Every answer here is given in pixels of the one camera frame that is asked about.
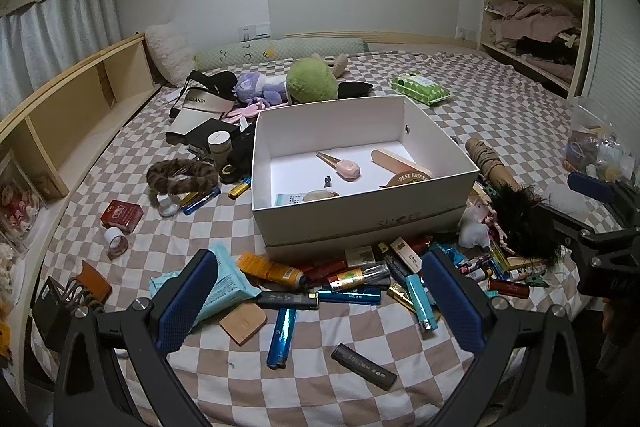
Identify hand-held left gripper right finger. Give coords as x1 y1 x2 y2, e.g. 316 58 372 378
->
421 248 591 427

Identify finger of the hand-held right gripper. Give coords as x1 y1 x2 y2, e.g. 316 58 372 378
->
566 170 640 214
536 203 603 242

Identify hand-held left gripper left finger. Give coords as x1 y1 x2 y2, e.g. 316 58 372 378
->
54 249 220 427

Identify round cartoon hand fan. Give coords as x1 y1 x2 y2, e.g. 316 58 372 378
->
371 149 433 190

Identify white shoe box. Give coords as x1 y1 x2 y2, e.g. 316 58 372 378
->
250 94 481 249

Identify light blue lighter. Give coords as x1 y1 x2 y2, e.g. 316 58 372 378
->
406 274 437 334

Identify teal wipes pack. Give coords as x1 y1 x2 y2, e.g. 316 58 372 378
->
150 242 262 325

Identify clear plastic bag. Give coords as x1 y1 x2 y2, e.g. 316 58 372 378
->
562 96 640 184

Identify black feather duster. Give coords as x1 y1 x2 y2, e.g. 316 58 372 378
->
492 184 565 267

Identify tan leather square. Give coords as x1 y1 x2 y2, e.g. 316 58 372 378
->
219 307 268 347

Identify cream small carton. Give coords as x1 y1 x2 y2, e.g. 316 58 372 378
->
390 237 427 273

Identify white fluffy pompom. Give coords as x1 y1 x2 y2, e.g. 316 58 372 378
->
459 207 493 249

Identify orange tube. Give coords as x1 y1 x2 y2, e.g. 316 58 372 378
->
236 252 307 290

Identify clear tape roll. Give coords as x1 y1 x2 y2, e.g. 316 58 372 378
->
104 227 130 259

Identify brown leather holder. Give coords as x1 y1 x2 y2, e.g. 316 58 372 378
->
72 261 113 308

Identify metallic blue lighter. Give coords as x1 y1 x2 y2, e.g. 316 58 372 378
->
266 308 297 369

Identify clear glass bottle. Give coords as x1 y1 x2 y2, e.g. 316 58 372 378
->
327 263 391 292

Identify beige small box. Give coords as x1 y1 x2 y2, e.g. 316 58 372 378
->
345 246 376 268

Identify dark red small box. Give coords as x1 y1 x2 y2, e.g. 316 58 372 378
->
100 200 143 234

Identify dark grey printed bar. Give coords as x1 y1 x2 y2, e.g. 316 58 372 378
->
331 343 398 391

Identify checkered bed sheet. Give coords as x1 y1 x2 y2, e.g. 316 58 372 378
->
20 49 640 427

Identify yellow lighter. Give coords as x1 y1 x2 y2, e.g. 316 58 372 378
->
228 177 252 200

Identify leopard print headband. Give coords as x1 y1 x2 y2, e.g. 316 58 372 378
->
146 158 221 198

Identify black metal clip rack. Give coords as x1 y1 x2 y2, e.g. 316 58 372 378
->
32 277 103 354

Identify dark clothes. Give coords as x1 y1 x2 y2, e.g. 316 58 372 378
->
515 34 577 68

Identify white window blind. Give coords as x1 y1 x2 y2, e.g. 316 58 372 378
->
585 0 640 118

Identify black cap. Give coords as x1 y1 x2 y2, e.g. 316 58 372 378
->
220 134 257 185

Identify brown cylinder container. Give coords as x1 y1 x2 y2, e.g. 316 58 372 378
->
207 131 232 168

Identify black square box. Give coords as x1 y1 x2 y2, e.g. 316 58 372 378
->
185 118 242 158

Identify pink clothes pile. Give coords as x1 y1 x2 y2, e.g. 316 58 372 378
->
487 0 581 52

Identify clear display box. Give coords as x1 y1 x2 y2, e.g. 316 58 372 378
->
0 152 47 250

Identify green patterned wipes pack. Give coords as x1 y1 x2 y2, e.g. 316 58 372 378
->
391 74 452 106

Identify black and white handbag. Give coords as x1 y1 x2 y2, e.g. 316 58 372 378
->
169 71 240 138

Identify wooden bedside shelf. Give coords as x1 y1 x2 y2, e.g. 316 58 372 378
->
0 32 162 228

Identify purple plush toy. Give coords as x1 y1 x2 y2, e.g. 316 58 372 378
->
235 72 291 108

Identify white fluffy pillow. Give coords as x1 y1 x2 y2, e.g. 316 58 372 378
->
145 24 197 86

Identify green plush toy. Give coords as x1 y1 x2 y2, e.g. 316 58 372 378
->
286 53 349 104

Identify green bolster pillow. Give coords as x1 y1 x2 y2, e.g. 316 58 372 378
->
192 38 368 70

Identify white curtain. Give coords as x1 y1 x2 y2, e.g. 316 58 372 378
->
0 0 123 120

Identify white headboard panel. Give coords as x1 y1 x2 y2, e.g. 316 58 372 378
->
266 0 461 42

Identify rope-wrapped paper roll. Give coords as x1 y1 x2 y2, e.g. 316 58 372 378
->
465 138 517 194

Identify wooden wall niche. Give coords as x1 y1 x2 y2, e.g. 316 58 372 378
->
479 0 588 100

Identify white wall socket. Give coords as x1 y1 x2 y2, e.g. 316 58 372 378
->
239 24 271 42

